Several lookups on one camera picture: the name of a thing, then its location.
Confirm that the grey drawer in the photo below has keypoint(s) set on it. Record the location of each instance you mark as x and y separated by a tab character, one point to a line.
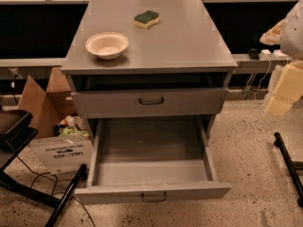
141	103
151	159

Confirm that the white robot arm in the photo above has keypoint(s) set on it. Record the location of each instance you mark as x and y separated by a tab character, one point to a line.
287	80

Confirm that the grey top drawer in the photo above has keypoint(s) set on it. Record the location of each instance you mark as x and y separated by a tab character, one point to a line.
141	103

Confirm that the grey drawer cabinet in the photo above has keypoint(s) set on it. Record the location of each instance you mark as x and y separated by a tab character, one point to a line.
184	50

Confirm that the white paper bowl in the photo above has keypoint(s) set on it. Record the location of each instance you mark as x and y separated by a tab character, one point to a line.
107	45

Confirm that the colourful items in box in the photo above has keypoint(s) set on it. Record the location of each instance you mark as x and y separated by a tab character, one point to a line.
71	125

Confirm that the green yellow sponge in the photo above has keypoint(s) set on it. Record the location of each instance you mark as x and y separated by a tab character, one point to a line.
147	19

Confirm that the brown cardboard box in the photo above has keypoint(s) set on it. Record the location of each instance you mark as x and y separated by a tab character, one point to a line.
48	107

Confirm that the black small device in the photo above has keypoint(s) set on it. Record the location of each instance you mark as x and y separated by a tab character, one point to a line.
253	54

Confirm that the white power adapter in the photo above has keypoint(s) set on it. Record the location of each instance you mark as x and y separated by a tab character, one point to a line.
265	53

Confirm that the black metal leg right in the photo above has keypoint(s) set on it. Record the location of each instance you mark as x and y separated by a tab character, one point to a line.
292	166

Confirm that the white power strip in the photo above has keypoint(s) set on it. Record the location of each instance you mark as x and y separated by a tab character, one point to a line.
279	55

